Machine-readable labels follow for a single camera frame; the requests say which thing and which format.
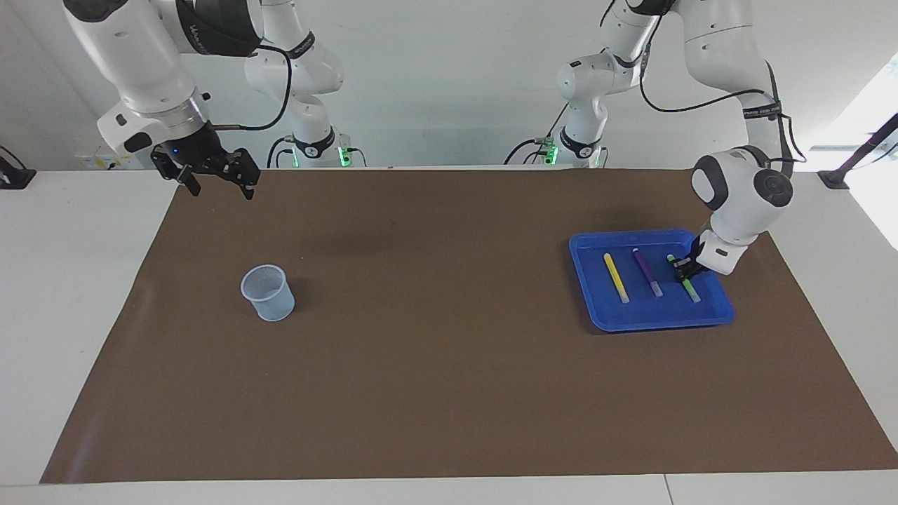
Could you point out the black desk mount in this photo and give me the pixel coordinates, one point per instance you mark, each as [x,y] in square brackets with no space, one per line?
[14,175]

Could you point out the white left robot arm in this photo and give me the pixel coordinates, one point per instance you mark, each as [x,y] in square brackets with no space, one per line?
[736,203]

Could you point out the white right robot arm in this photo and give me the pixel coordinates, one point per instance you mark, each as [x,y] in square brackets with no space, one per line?
[133,49]

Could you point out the black clamp stand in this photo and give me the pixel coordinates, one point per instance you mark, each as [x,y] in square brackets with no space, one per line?
[852,165]

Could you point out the purple marker pen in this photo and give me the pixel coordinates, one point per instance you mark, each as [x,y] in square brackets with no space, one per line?
[649,273]

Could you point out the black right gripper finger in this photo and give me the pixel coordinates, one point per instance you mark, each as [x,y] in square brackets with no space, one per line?
[175,170]
[242,168]

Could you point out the blue plastic tray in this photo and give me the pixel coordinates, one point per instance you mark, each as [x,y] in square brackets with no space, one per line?
[652,312]

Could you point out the yellow marker pen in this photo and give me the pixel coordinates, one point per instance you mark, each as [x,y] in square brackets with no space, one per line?
[616,278]

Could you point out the brown table mat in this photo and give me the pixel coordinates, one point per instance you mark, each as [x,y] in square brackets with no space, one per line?
[449,393]

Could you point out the green marker pen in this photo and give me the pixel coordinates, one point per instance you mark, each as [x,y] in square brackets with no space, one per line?
[693,291]

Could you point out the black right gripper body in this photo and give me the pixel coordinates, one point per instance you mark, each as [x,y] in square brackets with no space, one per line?
[196,147]

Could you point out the white wall socket box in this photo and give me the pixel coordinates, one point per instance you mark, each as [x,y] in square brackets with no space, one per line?
[91,158]

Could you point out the translucent plastic cup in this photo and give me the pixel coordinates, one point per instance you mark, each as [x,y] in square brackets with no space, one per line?
[270,298]

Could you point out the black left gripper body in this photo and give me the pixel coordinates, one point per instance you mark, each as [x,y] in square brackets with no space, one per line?
[694,258]

